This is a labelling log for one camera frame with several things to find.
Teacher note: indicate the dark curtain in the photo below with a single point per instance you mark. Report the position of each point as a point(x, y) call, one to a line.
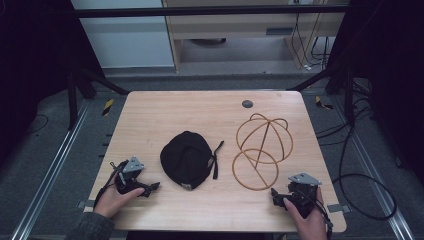
point(393, 66)
point(33, 66)

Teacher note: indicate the black metal frame stand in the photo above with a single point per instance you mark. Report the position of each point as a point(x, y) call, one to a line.
point(348, 96)
point(72, 100)

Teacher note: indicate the grey round table grommet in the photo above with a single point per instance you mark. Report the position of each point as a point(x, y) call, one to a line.
point(247, 103)

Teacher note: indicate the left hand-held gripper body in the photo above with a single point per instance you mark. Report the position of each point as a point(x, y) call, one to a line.
point(132, 166)

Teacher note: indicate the person's left hand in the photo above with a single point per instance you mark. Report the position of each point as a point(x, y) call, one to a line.
point(111, 201)

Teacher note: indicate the black horizontal frame bar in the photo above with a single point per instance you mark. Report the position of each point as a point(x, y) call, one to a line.
point(200, 11)

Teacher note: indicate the light wooden desk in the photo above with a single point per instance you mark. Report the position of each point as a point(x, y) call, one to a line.
point(233, 26)

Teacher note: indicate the white cabinet panel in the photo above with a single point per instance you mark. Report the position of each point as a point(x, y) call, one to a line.
point(123, 43)

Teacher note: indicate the black cap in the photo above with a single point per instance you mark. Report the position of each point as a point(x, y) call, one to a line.
point(186, 160)

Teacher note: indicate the grey metal table bracket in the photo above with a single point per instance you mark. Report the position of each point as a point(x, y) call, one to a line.
point(338, 208)
point(86, 204)

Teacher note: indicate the yellow black tape strip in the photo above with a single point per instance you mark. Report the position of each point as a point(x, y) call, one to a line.
point(107, 107)
point(321, 103)

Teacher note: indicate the aluminium floor rail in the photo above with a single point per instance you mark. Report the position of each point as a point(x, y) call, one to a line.
point(50, 173)
point(373, 173)

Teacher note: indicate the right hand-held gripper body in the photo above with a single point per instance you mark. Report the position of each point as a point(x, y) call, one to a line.
point(305, 191)

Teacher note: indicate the person's right hand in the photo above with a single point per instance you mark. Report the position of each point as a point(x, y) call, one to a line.
point(310, 225)

